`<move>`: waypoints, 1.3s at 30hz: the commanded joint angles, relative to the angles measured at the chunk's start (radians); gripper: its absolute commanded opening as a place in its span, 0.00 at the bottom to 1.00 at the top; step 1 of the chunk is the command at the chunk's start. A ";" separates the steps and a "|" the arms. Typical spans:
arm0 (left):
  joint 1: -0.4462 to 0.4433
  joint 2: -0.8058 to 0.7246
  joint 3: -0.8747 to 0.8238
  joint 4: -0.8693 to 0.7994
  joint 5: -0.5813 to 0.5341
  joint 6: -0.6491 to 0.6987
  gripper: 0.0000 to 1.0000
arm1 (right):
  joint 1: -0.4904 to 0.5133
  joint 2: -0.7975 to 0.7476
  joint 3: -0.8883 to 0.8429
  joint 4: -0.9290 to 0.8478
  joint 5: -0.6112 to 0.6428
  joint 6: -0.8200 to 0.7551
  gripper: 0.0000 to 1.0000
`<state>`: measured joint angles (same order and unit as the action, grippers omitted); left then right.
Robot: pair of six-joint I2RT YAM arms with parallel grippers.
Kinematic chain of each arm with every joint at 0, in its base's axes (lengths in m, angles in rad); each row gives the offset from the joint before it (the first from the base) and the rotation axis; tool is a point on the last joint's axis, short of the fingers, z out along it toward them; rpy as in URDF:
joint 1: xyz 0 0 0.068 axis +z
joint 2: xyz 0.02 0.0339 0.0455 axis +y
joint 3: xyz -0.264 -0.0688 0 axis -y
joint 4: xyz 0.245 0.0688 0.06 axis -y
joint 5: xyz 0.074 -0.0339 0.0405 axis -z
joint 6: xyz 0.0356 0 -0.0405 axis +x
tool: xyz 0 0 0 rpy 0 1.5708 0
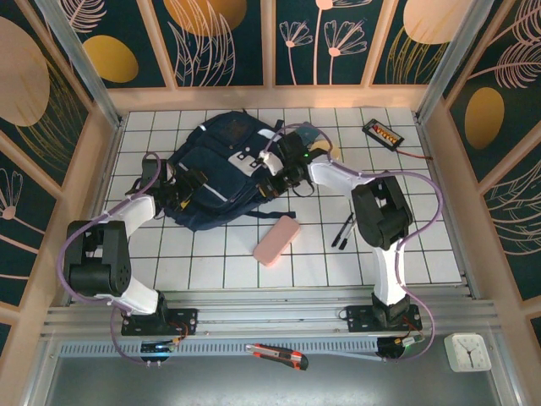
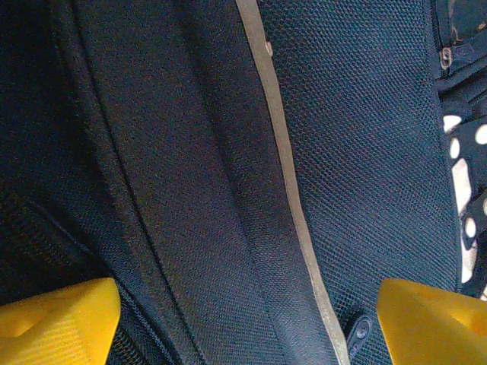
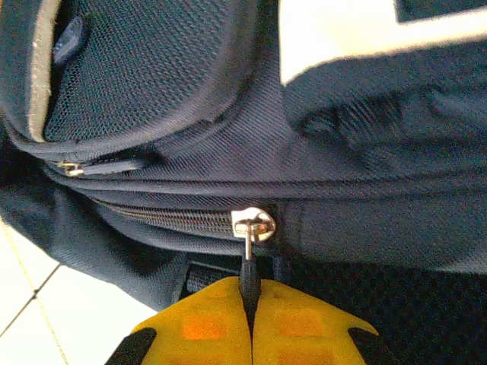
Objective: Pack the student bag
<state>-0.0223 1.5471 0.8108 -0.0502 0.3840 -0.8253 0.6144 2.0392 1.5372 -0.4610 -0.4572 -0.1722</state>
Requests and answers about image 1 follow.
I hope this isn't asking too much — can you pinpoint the dark panel with yellow ovals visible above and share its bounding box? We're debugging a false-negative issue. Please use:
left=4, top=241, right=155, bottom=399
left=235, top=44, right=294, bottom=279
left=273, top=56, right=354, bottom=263
left=52, top=0, right=170, bottom=90

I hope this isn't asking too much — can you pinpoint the dark panel with fern leaves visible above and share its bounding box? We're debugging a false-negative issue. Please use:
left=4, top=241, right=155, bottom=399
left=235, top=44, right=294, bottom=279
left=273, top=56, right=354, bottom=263
left=445, top=0, right=541, bottom=185

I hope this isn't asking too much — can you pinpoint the teal notebook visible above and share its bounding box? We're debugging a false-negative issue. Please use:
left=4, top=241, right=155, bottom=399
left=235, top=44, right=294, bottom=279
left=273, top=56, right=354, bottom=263
left=295, top=125, right=323, bottom=148

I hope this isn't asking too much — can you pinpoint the thin red wire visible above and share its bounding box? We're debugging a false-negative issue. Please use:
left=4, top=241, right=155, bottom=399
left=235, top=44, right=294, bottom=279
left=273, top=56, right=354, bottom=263
left=396, top=145, right=435, bottom=162

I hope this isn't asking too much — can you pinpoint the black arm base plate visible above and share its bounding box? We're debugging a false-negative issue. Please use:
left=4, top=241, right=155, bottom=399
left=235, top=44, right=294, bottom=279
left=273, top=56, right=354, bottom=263
left=121, top=308, right=199, bottom=337
left=346, top=304, right=423, bottom=333

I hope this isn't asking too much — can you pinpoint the aluminium mounting rail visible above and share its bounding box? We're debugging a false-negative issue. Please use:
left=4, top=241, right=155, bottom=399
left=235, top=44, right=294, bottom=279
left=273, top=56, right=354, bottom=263
left=41, top=287, right=498, bottom=339

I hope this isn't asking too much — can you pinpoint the grey slotted cable duct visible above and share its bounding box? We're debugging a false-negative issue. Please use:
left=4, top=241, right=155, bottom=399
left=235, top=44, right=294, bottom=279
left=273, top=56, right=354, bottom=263
left=58, top=337, right=381, bottom=361

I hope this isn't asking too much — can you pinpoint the small controller board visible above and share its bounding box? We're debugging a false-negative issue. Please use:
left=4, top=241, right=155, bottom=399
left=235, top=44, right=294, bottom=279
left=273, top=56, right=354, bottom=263
left=377, top=336, right=426, bottom=359
left=140, top=341, right=179, bottom=355

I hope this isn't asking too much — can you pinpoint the dark panel with leaf outlines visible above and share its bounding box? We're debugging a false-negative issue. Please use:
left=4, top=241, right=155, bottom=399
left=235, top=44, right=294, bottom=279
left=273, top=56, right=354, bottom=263
left=152, top=0, right=265, bottom=89
left=480, top=154, right=541, bottom=302

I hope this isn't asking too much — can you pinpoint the white square alarm clock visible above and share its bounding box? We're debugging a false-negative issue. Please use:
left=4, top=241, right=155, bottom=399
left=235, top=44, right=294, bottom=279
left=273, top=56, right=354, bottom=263
left=443, top=332, right=494, bottom=373

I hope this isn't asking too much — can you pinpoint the dark panel with peach circle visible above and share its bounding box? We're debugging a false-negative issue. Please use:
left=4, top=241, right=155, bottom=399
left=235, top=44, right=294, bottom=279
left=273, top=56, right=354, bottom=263
left=370, top=0, right=462, bottom=86
left=0, top=12, right=93, bottom=189

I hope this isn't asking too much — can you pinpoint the navy blue backpack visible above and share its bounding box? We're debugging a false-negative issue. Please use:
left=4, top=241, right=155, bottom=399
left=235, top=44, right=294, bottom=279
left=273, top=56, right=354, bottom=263
left=126, top=108, right=299, bottom=233

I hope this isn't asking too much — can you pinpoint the purple cable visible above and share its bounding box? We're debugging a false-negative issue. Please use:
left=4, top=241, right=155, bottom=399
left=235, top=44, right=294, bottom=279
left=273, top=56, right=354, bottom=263
left=261, top=122, right=445, bottom=364
left=58, top=151, right=178, bottom=367

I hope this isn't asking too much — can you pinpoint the aluminium frame post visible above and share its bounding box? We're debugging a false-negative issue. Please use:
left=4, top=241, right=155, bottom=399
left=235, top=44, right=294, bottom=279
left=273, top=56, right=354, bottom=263
left=416, top=0, right=494, bottom=124
left=34, top=0, right=126, bottom=129

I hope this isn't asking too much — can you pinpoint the round wooden disc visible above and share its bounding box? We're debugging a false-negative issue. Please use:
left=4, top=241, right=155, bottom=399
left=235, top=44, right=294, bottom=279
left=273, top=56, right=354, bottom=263
left=310, top=140, right=342, bottom=164

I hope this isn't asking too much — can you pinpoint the black charger with red connectors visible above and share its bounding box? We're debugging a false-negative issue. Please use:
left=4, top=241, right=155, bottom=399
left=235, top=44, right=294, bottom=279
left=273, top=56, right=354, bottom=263
left=362, top=118, right=404, bottom=148

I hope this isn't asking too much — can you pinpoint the red and black utility knife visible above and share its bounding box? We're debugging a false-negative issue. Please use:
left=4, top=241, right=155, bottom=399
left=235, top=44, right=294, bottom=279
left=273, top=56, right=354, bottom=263
left=244, top=343, right=309, bottom=372

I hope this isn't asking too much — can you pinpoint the dark panel with pink flowers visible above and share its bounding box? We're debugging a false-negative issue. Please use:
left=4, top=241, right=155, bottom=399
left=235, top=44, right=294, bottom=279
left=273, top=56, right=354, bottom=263
left=0, top=129, right=60, bottom=308
left=274, top=0, right=388, bottom=88

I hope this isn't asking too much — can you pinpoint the pink pencil case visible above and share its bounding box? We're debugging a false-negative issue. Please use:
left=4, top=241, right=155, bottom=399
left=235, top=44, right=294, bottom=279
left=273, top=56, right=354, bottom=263
left=253, top=214, right=303, bottom=269

